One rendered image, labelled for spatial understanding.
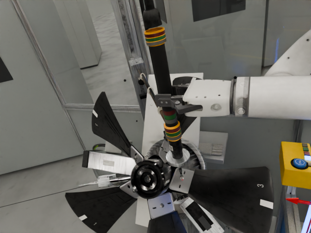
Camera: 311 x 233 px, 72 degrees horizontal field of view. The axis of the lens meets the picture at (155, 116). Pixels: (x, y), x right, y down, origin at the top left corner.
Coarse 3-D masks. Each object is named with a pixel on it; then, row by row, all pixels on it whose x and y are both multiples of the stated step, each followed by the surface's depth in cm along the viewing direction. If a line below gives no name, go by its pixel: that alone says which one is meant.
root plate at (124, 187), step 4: (124, 184) 73; (128, 184) 73; (120, 188) 74; (124, 188) 74; (128, 188) 75; (132, 188) 75; (128, 192) 76; (132, 192) 76; (132, 196) 77; (136, 196) 78
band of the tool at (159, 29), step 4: (152, 28) 46; (156, 28) 46; (160, 28) 46; (144, 32) 44; (148, 32) 43; (152, 32) 43; (156, 32) 43; (160, 36) 43; (160, 40) 44; (160, 44) 44
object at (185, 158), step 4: (164, 132) 63; (168, 144) 64; (184, 148) 65; (168, 152) 65; (184, 152) 64; (188, 152) 63; (168, 156) 63; (184, 156) 62; (188, 156) 62; (168, 160) 62; (172, 160) 62; (176, 160) 61; (180, 160) 61; (184, 160) 61; (188, 160) 61; (172, 164) 61; (176, 164) 60; (180, 164) 60; (184, 164) 61
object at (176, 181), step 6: (174, 174) 70; (186, 174) 70; (192, 174) 70; (174, 180) 68; (180, 180) 68; (186, 180) 68; (174, 186) 67; (180, 186) 66; (186, 186) 66; (186, 192) 65
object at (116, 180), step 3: (117, 177) 87; (123, 177) 85; (126, 177) 85; (129, 177) 84; (111, 180) 87; (114, 180) 86; (117, 180) 86; (120, 180) 85; (123, 180) 85; (126, 180) 85; (90, 183) 91; (93, 183) 90; (96, 183) 90; (111, 183) 87
